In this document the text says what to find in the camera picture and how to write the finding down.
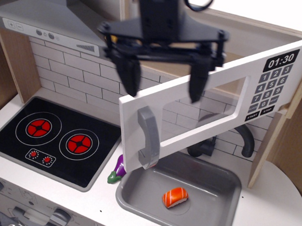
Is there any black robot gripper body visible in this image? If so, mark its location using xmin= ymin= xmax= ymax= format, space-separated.
xmin=98 ymin=0 xmax=229 ymax=66

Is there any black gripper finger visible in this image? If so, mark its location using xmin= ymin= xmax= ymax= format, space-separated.
xmin=110 ymin=51 xmax=141 ymax=97
xmin=188 ymin=56 xmax=210 ymax=103

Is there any white toy microwave door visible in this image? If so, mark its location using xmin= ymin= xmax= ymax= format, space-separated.
xmin=119 ymin=40 xmax=302 ymax=172

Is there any yellow toy shell pasta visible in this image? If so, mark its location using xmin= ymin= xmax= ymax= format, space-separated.
xmin=111 ymin=35 xmax=118 ymax=44

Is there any wooden toy kitchen cabinet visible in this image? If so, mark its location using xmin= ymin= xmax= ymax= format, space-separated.
xmin=0 ymin=0 xmax=302 ymax=191

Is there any dark grey toy faucet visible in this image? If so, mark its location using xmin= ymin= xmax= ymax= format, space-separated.
xmin=187 ymin=125 xmax=255 ymax=158

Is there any black toy induction stove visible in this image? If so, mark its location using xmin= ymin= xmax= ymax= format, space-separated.
xmin=0 ymin=97 xmax=121 ymax=192

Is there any grey toy range hood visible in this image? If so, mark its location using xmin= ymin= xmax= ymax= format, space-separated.
xmin=0 ymin=0 xmax=106 ymax=58

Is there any purple toy eggplant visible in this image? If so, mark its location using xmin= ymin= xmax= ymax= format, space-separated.
xmin=107 ymin=154 xmax=126 ymax=184

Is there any grey toy sink basin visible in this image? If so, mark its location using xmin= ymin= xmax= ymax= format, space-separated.
xmin=116 ymin=152 xmax=242 ymax=226

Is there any orange salmon sushi toy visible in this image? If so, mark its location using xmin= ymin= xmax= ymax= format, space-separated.
xmin=162 ymin=187 xmax=189 ymax=208

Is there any grey oven knob right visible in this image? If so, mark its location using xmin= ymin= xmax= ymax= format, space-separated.
xmin=50 ymin=208 xmax=71 ymax=226

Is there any grey microwave door handle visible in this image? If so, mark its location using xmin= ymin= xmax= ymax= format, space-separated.
xmin=137 ymin=107 xmax=160 ymax=170

